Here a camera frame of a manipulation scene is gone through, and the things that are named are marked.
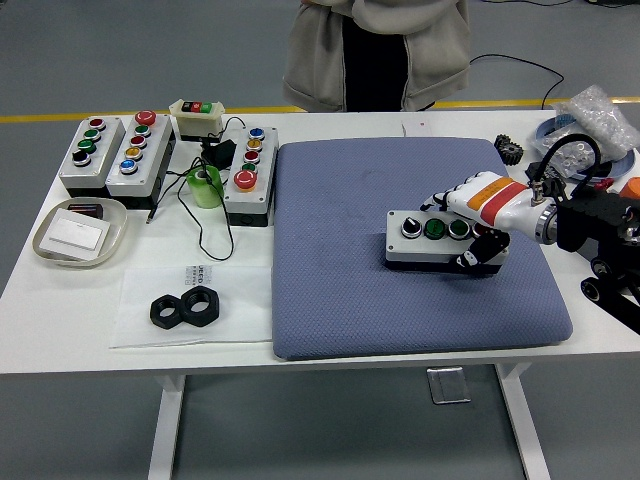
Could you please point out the large black hex nut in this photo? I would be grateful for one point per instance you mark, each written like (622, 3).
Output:
(210, 310)

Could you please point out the grey box with black knob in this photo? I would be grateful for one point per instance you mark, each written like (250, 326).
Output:
(102, 155)

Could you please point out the bubble wrap bag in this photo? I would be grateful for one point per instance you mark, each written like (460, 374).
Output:
(600, 117)

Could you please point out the blue-grey woven mat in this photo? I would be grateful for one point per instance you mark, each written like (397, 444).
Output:
(350, 250)

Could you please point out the small black hex nut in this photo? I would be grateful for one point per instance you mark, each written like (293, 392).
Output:
(159, 312)

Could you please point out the green tape roll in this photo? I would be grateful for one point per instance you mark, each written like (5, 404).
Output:
(205, 192)

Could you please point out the person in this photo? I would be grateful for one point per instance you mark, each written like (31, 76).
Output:
(320, 60)

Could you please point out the white switch plate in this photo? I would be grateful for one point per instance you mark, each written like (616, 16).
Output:
(75, 232)

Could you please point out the white table leg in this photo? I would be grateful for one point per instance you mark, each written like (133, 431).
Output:
(167, 430)
(525, 430)

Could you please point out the grey four-button control box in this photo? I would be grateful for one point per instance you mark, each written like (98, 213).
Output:
(425, 247)

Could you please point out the grey five-button emergency stop box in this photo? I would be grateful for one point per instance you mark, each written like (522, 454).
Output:
(250, 197)
(150, 155)

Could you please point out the clear plastic bag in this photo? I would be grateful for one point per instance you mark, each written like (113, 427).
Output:
(235, 310)

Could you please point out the black gear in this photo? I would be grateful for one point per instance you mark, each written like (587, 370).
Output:
(509, 150)

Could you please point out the small red clip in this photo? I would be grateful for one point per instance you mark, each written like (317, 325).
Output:
(602, 183)

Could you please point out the metal floor plate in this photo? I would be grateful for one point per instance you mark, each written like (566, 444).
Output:
(448, 385)

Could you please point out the clear bag of washers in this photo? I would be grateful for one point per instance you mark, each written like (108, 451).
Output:
(572, 152)

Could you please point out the orange cylinder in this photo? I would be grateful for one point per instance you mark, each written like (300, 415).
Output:
(632, 187)

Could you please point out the white shallow tray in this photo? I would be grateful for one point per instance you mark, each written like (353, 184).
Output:
(116, 225)

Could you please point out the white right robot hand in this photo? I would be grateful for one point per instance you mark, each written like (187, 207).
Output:
(500, 202)

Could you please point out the dark red small box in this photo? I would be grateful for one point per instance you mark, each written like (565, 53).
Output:
(85, 209)

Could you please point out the cream three-button switch box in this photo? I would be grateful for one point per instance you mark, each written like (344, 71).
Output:
(197, 122)

